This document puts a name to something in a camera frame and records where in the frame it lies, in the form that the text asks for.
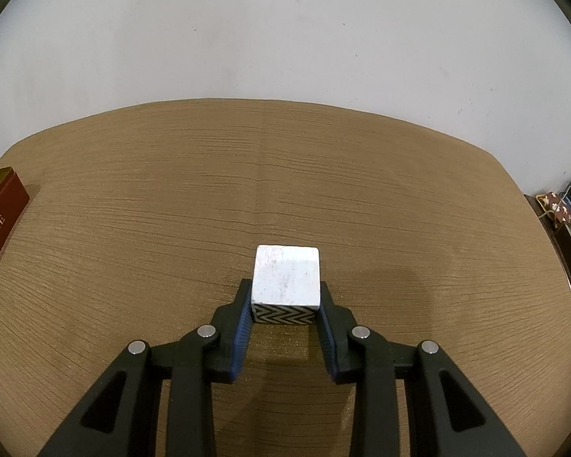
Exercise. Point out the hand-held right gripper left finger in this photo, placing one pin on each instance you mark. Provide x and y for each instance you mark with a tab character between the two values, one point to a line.
241	338

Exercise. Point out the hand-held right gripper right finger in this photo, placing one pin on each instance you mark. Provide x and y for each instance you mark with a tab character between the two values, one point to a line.
328	338

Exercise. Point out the white zigzag cube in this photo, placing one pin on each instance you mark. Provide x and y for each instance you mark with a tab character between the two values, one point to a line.
285	276

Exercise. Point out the red and gold tin box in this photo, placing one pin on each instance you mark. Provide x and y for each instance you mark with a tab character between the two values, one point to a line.
0	219

